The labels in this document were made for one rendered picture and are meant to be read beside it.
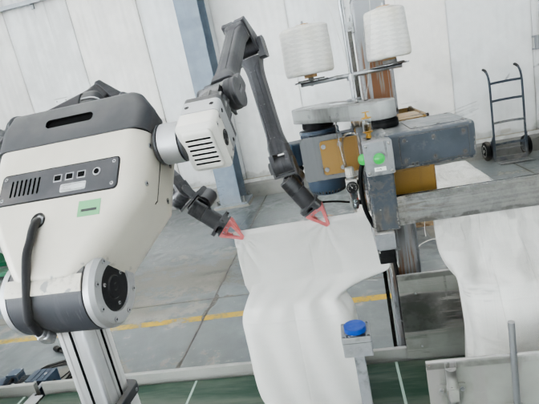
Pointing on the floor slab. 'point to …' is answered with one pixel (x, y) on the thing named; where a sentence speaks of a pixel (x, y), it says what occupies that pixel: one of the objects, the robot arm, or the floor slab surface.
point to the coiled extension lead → (58, 362)
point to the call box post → (363, 380)
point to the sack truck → (505, 122)
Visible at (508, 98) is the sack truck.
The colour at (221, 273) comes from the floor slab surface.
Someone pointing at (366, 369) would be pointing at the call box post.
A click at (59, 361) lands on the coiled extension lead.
